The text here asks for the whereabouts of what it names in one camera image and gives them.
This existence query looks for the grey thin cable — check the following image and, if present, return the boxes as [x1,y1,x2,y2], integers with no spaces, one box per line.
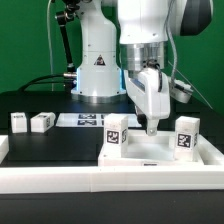
[167,59,215,111]

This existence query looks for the white square tabletop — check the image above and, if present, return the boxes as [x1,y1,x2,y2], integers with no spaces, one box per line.
[98,130,204,166]

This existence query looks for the black cable bundle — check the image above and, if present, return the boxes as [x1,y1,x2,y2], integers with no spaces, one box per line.
[18,73,78,93]

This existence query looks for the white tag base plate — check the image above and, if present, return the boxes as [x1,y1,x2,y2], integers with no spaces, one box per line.
[56,113,141,128]

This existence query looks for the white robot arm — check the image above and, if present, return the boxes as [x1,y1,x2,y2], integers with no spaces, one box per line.
[62,0,213,135]

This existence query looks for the white obstacle fence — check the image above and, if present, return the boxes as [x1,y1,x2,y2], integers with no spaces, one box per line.
[0,135,224,194]

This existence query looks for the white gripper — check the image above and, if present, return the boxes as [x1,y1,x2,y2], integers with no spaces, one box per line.
[124,68,170,136]

